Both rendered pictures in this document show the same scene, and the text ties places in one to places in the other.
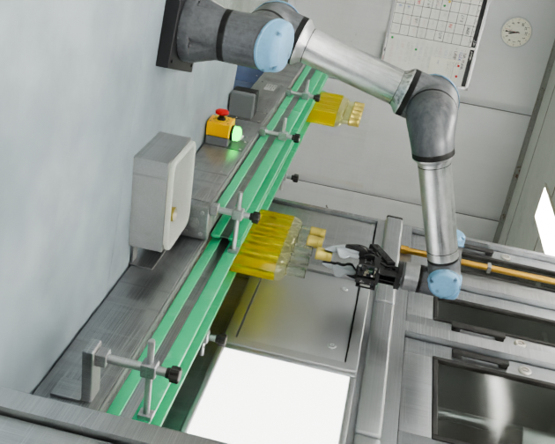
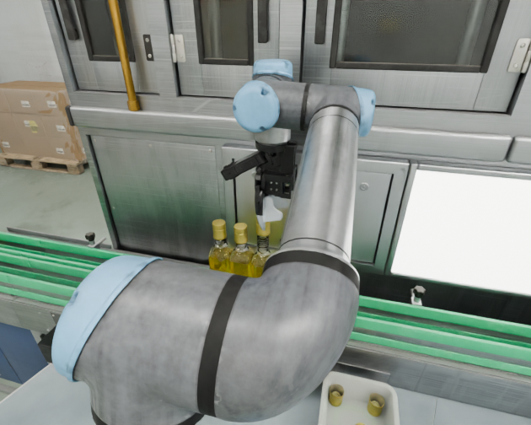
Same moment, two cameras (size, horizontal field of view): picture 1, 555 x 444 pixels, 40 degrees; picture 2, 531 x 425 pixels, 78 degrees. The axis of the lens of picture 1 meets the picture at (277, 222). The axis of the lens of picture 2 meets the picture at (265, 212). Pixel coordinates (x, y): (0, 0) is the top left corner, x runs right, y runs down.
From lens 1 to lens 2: 1.69 m
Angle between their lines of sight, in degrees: 51
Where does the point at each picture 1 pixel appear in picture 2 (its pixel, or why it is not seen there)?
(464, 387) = (380, 26)
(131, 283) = (416, 384)
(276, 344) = (374, 233)
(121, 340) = (513, 391)
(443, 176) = (347, 238)
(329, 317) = not seen: hidden behind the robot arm
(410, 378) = (378, 96)
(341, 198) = not seen: outside the picture
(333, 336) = not seen: hidden behind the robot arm
